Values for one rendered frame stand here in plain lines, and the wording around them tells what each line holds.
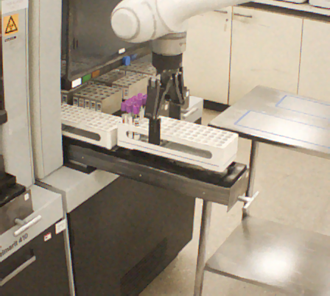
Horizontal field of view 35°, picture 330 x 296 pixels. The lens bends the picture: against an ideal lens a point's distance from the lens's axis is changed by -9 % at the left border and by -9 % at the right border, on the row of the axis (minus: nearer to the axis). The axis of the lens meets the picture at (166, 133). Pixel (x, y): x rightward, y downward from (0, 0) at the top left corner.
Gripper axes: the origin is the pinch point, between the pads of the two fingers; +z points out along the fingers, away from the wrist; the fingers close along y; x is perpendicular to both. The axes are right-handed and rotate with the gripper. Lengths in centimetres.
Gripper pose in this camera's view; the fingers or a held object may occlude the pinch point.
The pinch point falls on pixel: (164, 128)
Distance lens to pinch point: 146.2
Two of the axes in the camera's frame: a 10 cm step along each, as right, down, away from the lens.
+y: 4.7, -3.4, 8.1
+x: -8.8, -2.1, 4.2
